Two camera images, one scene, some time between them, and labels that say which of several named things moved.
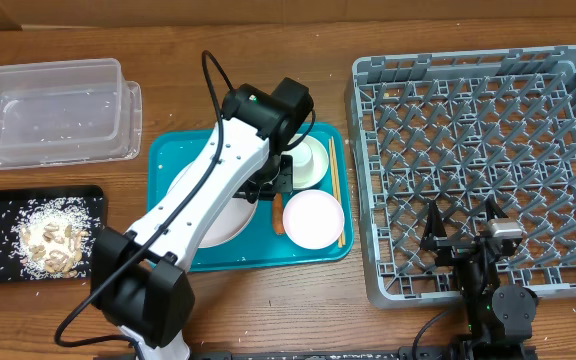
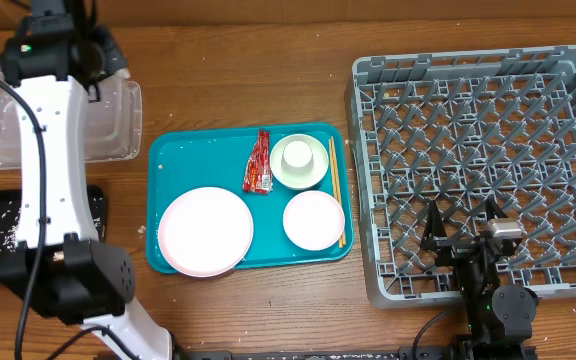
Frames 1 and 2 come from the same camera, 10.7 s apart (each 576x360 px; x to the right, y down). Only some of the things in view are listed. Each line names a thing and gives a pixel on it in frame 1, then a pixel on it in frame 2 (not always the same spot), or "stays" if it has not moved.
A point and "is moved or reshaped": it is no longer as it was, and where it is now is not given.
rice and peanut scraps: (53, 239) is moved or reshaped
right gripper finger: (435, 232) stays
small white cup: (303, 162) stays
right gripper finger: (491, 207) stays
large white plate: (233, 221) is moved or reshaped
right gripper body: (455, 248) stays
